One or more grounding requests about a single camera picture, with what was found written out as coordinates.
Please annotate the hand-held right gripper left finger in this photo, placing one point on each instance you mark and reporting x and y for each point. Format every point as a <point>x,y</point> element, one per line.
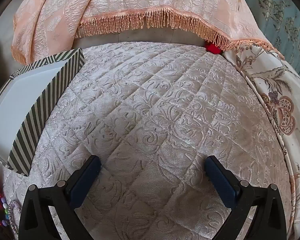
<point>86,177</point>

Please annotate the black white striped box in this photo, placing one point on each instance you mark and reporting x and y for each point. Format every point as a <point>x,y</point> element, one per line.
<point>20,100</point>

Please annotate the grey sofa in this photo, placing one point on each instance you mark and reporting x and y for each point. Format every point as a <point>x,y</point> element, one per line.
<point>140,36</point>

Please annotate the small red object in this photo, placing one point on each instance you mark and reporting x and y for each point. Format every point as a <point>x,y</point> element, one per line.
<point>212,48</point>

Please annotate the cream floral printed cushion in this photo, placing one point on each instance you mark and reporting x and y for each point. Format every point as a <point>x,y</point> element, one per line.
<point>272,100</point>

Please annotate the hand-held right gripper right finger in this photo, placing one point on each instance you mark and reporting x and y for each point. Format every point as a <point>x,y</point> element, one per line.
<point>221,180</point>

